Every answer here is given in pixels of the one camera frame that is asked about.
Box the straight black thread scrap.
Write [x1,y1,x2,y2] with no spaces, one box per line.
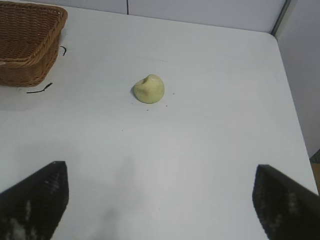
[26,81,54,95]

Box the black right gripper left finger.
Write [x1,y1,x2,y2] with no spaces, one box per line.
[0,160,70,240]

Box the grey metal frame post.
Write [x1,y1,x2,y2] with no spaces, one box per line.
[271,0,294,36]

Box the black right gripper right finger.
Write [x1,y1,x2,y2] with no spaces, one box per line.
[251,163,320,240]

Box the pale yellow egg yolk pastry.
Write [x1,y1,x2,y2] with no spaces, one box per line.
[132,73,166,104]

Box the brown woven wicker basket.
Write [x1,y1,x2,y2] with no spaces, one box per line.
[0,0,69,88]

